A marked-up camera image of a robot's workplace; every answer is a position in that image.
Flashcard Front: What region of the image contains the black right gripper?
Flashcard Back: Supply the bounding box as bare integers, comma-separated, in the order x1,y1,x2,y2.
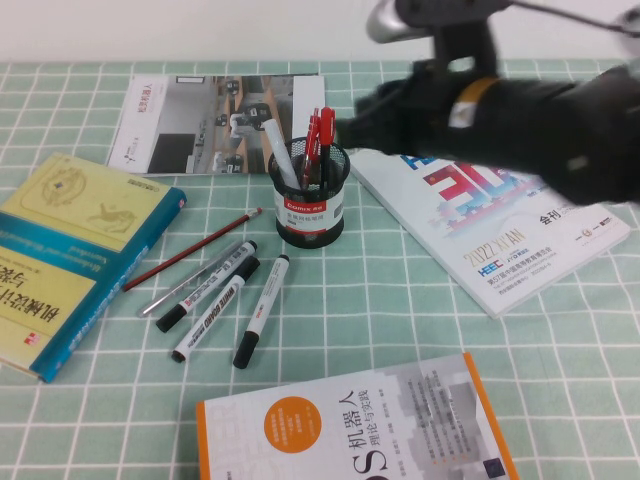
333,58,484,169

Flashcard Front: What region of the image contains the black pen with red cap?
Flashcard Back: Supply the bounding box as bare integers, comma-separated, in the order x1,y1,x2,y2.
318,106,336,194

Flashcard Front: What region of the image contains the red retractable pen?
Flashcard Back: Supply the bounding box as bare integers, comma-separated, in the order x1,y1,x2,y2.
299,107,322,190

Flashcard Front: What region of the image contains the black mesh pen holder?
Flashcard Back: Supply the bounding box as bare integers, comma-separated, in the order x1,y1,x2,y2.
267,137,351,247

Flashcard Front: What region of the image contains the silver clear ballpoint pen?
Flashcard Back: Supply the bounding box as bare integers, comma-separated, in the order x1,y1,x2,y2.
138,242,241,319

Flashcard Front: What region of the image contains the plain white marker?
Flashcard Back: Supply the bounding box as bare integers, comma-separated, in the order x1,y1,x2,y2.
260,118,302,191

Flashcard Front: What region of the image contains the green white checked tablecloth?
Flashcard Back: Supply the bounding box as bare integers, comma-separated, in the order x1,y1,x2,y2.
0,59,640,480

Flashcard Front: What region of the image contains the white HEEC catalogue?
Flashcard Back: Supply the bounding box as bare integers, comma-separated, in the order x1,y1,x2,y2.
348,148,632,320

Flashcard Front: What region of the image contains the grey photo brochure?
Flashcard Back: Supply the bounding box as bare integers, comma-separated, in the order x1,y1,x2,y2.
105,74,326,177

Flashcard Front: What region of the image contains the white black-capped deli marker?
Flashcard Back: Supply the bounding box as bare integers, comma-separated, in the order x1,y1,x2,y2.
232,254,291,370

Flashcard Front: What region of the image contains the red striped pencil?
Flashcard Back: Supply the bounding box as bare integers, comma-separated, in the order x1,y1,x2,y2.
122,207,264,293

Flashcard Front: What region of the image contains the barcode label whiteboard marker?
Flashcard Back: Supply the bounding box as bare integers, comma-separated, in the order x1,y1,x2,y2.
155,240,259,334

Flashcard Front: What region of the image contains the WHITE BOARD print marker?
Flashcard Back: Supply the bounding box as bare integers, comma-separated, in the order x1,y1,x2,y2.
171,255,261,364

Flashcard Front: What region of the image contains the orange white robotics book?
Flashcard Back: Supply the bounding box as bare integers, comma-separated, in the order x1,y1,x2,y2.
194,351,521,480

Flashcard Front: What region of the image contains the yellow teal hardcover book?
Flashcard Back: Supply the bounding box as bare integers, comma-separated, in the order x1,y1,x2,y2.
0,152,189,385

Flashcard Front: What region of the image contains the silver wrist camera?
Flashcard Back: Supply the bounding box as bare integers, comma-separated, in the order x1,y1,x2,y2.
366,0,436,44

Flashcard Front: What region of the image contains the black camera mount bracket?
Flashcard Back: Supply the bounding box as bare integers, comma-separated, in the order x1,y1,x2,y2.
394,0,507,81

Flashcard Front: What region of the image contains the thin black cable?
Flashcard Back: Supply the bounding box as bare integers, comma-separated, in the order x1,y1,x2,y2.
509,0,640,39

